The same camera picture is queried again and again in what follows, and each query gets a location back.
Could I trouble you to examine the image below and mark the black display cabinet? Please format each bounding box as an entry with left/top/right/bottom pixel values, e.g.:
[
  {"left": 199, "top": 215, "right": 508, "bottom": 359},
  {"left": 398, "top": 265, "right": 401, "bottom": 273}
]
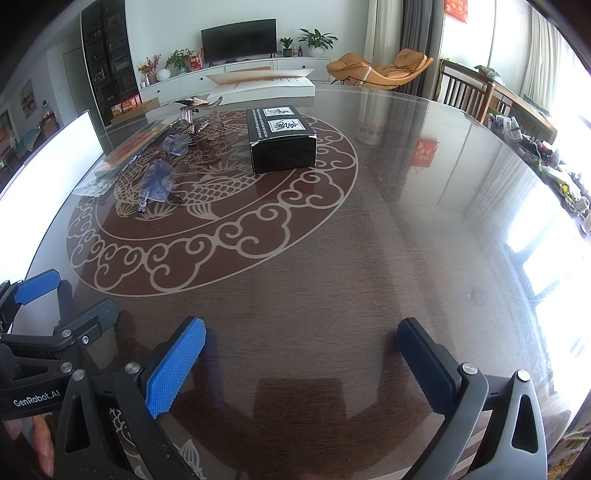
[{"left": 81, "top": 0, "right": 140, "bottom": 128}]

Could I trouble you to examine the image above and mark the white window curtain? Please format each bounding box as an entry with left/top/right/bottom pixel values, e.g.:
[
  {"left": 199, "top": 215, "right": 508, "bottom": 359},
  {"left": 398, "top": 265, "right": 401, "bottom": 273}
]
[{"left": 521, "top": 8, "right": 580, "bottom": 118}]

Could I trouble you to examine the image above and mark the red foil packet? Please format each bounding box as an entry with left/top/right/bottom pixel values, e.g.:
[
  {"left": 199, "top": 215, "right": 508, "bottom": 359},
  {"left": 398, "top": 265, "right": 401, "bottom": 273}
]
[{"left": 74, "top": 117, "right": 185, "bottom": 197}]

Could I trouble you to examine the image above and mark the white sheer curtain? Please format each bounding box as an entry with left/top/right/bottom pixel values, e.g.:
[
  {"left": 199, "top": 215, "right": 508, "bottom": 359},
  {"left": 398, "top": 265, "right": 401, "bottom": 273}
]
[{"left": 365, "top": 0, "right": 403, "bottom": 59}]

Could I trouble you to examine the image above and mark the black flat television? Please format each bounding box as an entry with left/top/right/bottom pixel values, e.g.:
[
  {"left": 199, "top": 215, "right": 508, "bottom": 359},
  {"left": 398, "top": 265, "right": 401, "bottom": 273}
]
[{"left": 201, "top": 17, "right": 278, "bottom": 64}]

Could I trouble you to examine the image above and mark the pile of small clutter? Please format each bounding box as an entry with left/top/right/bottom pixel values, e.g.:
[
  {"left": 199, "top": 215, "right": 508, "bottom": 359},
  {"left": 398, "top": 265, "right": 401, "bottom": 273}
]
[{"left": 489, "top": 114, "right": 591, "bottom": 234}]

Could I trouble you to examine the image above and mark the wooden slatted chair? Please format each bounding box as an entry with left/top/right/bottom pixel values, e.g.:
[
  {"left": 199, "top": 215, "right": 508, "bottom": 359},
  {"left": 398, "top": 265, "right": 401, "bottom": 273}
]
[{"left": 436, "top": 59, "right": 493, "bottom": 123}]

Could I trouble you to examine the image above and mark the metal fish ornament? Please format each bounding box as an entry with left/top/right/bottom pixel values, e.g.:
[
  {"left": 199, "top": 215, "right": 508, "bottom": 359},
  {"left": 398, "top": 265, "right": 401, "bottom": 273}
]
[{"left": 174, "top": 95, "right": 225, "bottom": 135}]

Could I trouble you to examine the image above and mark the large potted plant white pot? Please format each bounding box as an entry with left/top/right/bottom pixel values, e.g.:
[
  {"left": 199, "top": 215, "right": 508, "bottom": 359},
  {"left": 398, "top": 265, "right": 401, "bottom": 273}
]
[{"left": 298, "top": 28, "right": 339, "bottom": 59}]

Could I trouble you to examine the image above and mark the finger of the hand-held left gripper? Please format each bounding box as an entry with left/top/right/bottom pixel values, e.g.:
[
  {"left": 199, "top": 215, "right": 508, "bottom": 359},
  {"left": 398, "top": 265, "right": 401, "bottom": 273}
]
[
  {"left": 0, "top": 298, "right": 120, "bottom": 360},
  {"left": 0, "top": 271, "right": 62, "bottom": 334}
]

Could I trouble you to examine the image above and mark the large clear plastic packet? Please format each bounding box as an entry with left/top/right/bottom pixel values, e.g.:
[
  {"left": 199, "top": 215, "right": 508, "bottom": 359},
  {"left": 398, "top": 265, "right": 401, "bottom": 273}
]
[{"left": 137, "top": 159, "right": 185, "bottom": 213}]

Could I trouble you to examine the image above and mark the green leafy potted plant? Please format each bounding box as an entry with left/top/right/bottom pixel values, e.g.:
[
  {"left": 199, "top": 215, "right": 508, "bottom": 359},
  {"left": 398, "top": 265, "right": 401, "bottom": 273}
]
[{"left": 165, "top": 48, "right": 195, "bottom": 75}]

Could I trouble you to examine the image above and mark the small clear plastic packet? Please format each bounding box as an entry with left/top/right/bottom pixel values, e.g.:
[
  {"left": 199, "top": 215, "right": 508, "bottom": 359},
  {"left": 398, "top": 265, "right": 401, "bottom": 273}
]
[{"left": 159, "top": 131, "right": 191, "bottom": 158}]

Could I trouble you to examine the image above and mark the orange lounge chair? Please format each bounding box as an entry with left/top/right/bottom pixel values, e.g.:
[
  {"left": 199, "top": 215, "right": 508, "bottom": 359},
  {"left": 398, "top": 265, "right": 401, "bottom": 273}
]
[{"left": 326, "top": 48, "right": 435, "bottom": 89}]

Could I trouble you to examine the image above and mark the white flat panel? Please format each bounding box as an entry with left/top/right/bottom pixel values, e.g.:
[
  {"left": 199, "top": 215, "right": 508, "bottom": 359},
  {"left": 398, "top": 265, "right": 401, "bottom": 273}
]
[{"left": 0, "top": 109, "right": 106, "bottom": 287}]

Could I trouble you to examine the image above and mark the grey curtain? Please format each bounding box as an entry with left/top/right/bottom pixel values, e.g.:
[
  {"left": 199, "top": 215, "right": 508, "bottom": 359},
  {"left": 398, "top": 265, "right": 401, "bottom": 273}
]
[{"left": 399, "top": 0, "right": 445, "bottom": 100}]

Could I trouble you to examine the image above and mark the black cardboard box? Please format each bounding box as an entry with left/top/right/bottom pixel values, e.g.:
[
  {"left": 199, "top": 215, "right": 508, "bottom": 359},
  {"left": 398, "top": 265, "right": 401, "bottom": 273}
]
[{"left": 246, "top": 105, "right": 318, "bottom": 175}]

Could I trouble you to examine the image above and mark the white television cabinet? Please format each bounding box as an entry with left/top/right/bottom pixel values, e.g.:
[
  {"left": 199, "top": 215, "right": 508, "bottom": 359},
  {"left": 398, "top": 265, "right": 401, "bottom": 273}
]
[{"left": 139, "top": 56, "right": 331, "bottom": 105}]

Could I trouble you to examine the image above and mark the framed wall picture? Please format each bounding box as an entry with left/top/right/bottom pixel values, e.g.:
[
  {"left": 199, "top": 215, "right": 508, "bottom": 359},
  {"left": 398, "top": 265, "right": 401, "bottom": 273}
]
[{"left": 18, "top": 79, "right": 38, "bottom": 116}]

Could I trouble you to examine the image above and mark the row of orange boxes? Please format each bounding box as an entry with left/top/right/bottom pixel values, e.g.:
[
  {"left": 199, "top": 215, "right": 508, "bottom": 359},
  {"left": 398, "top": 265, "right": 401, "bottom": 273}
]
[{"left": 111, "top": 93, "right": 143, "bottom": 116}]

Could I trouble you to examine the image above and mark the brown cardboard box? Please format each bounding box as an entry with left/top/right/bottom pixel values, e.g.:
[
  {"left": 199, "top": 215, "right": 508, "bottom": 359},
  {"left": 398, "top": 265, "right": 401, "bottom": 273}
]
[{"left": 110, "top": 99, "right": 163, "bottom": 126}]

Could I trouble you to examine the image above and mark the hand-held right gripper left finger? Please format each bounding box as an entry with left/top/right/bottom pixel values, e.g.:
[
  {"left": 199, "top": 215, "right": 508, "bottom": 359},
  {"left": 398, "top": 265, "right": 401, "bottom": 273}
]
[{"left": 55, "top": 316, "right": 208, "bottom": 480}]

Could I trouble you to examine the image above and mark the person's left hand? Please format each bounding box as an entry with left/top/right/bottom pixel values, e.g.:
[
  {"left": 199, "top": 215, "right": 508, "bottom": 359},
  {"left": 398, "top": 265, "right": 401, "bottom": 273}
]
[{"left": 0, "top": 413, "right": 57, "bottom": 465}]

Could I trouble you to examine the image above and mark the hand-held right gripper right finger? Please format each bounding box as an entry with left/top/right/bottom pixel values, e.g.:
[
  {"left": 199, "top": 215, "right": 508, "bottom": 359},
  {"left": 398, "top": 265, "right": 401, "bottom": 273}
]
[{"left": 397, "top": 317, "right": 549, "bottom": 480}]

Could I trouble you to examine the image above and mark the red flower arrangement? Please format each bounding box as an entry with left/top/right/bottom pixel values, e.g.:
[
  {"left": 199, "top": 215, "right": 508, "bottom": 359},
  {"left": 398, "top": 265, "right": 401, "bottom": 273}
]
[{"left": 139, "top": 54, "right": 163, "bottom": 86}]

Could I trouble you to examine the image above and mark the red wall decoration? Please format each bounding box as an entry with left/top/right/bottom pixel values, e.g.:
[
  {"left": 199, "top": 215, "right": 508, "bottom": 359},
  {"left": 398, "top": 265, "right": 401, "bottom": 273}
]
[{"left": 443, "top": 0, "right": 470, "bottom": 24}]

